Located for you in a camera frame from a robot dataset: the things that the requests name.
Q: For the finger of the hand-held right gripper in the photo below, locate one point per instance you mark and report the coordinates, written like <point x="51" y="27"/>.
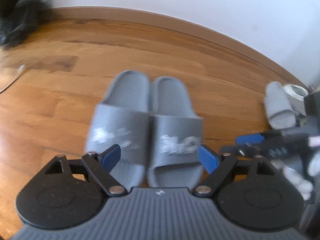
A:
<point x="250" y="139"/>
<point x="246" y="151"/>

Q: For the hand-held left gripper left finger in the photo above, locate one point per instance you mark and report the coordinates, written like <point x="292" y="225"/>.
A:
<point x="111" y="155"/>

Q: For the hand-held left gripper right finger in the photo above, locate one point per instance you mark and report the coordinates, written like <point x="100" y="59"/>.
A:
<point x="207" y="158"/>

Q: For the grey slide sandal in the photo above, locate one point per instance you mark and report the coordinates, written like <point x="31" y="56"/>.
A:
<point x="175" y="132"/>
<point x="120" y="130"/>

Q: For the person's right hand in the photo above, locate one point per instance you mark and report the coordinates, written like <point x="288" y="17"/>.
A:
<point x="300" y="183"/>

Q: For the white fleece slipper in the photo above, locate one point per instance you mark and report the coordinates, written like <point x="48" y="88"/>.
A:
<point x="277" y="105"/>

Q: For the white round object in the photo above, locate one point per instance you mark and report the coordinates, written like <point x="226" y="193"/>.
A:
<point x="296" y="91"/>

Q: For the wooden baseboard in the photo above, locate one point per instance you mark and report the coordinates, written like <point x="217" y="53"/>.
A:
<point x="175" y="27"/>

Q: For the dark fuzzy cloth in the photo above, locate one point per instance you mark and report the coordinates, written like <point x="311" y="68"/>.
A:
<point x="22" y="12"/>

